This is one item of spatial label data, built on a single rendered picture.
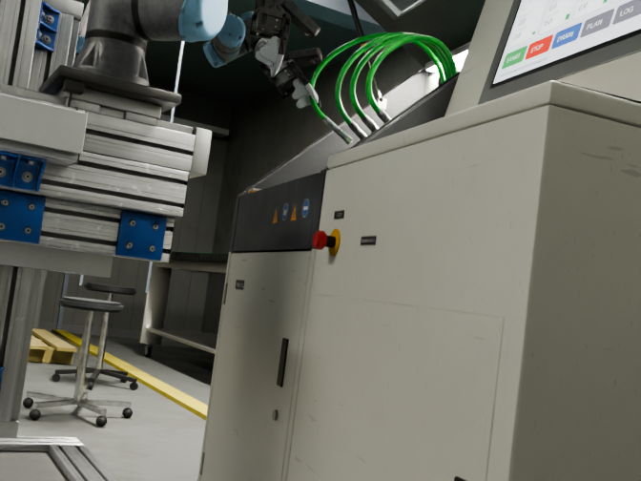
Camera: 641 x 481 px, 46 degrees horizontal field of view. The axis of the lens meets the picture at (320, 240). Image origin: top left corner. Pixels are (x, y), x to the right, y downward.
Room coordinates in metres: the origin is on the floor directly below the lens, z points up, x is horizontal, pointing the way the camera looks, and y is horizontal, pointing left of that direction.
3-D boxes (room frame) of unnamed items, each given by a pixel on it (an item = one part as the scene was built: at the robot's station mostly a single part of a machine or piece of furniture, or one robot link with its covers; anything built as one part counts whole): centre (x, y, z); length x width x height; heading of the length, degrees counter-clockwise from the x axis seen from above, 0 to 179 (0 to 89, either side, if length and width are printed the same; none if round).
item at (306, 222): (1.84, 0.11, 0.87); 0.62 x 0.04 x 0.16; 21
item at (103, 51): (1.44, 0.44, 1.09); 0.15 x 0.15 x 0.10
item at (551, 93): (1.22, -0.22, 0.96); 0.70 x 0.22 x 0.03; 21
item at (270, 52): (1.80, 0.18, 1.26); 0.06 x 0.03 x 0.09; 111
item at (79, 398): (3.61, 1.01, 0.27); 0.51 x 0.49 x 0.54; 26
